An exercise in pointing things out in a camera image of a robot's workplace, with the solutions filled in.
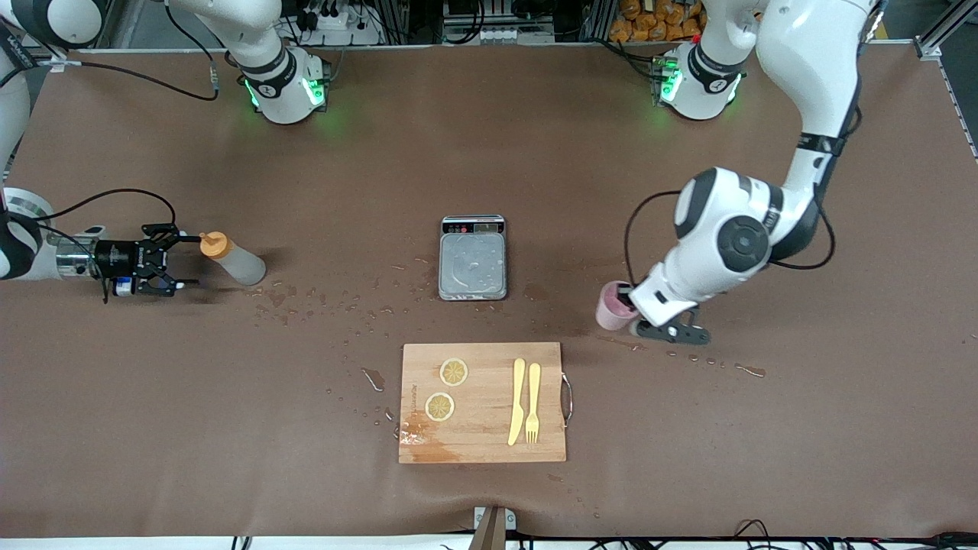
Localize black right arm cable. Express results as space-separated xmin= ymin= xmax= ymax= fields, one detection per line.
xmin=0 ymin=0 xmax=222 ymax=306

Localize white power strip with plugs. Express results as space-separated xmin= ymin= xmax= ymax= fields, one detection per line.
xmin=300 ymin=0 xmax=384 ymax=47

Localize aluminium frame post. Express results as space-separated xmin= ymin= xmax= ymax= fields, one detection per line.
xmin=915 ymin=14 xmax=978 ymax=62
xmin=92 ymin=0 xmax=146 ymax=53

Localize black cable bundle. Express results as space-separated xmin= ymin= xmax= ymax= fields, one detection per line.
xmin=732 ymin=519 xmax=978 ymax=550

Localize pink plastic cup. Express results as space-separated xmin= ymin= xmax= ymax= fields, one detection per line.
xmin=596 ymin=280 xmax=639 ymax=331

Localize translucent squeeze bottle orange cap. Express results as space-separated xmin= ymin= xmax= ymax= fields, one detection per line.
xmin=199 ymin=231 xmax=267 ymax=286

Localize white socket strip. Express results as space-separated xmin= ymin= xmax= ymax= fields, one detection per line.
xmin=445 ymin=24 xmax=555 ymax=45

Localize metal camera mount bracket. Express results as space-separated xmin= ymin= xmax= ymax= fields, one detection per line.
xmin=472 ymin=506 xmax=517 ymax=550

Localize wooden cutting board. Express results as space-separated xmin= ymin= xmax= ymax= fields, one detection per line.
xmin=398 ymin=342 xmax=574 ymax=464

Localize yellow plastic fork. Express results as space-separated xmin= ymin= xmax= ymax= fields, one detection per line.
xmin=525 ymin=362 xmax=542 ymax=445

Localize grey digital kitchen scale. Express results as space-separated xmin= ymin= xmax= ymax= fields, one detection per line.
xmin=439 ymin=215 xmax=508 ymax=301

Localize orange snack packages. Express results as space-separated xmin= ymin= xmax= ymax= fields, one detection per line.
xmin=609 ymin=0 xmax=708 ymax=43

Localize yellow plastic knife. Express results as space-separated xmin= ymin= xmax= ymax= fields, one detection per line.
xmin=507 ymin=357 xmax=526 ymax=447

